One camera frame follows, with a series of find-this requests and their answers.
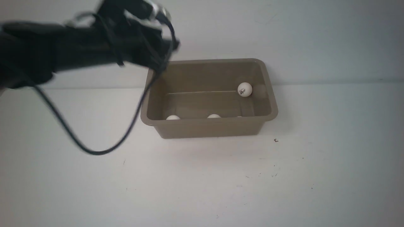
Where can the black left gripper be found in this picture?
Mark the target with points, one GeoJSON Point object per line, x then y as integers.
{"type": "Point", "coordinates": [134, 39]}

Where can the white ping-pong ball with logo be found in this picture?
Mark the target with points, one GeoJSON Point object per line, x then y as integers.
{"type": "Point", "coordinates": [245, 89]}

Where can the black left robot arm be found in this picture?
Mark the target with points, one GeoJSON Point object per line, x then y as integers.
{"type": "Point", "coordinates": [31, 53]}

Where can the beige plastic bin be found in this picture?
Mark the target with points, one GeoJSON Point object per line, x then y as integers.
{"type": "Point", "coordinates": [195, 89]}

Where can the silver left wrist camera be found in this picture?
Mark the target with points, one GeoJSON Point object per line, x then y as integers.
{"type": "Point", "coordinates": [158, 12]}

